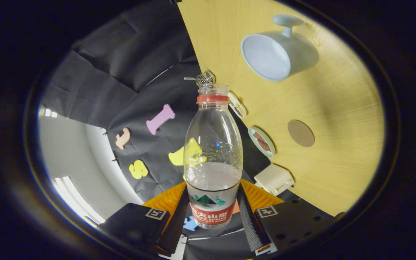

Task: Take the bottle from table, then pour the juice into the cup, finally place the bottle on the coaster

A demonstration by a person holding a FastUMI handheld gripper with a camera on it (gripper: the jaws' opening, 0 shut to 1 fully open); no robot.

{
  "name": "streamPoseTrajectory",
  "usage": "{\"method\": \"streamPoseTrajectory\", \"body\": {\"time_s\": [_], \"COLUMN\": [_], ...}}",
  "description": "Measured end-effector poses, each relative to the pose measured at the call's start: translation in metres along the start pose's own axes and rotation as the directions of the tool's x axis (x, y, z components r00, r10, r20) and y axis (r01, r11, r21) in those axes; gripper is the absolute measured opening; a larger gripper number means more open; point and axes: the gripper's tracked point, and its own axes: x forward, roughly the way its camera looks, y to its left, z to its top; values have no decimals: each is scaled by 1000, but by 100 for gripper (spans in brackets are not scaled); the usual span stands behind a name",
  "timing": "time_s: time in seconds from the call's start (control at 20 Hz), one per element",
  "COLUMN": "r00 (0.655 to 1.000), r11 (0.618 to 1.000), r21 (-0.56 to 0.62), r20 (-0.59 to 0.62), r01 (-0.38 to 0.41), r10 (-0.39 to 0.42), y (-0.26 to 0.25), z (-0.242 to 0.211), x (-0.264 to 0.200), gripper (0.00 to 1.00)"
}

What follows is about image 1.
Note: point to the clear plastic bottle red label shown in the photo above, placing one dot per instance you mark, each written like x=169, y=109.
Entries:
x=212, y=180

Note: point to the wooden table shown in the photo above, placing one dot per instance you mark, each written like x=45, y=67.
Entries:
x=338, y=108

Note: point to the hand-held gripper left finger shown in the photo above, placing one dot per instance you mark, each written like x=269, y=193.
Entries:
x=174, y=227

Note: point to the light blue cup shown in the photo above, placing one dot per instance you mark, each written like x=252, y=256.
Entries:
x=265, y=57

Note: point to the double ceiling light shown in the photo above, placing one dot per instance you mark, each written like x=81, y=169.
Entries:
x=47, y=112

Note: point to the white toaster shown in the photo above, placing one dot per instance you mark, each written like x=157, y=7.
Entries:
x=273, y=178

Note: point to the small white dish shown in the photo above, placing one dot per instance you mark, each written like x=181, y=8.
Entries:
x=237, y=105

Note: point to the round brown coaster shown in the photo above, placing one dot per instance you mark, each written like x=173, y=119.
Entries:
x=301, y=133

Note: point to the brown meat slice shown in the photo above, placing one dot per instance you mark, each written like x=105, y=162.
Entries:
x=258, y=136
x=264, y=145

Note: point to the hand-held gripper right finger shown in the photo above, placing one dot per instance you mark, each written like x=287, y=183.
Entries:
x=251, y=227

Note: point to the pale green plate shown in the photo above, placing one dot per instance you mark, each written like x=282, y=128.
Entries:
x=269, y=151

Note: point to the long ceiling light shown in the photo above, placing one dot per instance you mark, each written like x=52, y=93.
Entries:
x=76, y=200

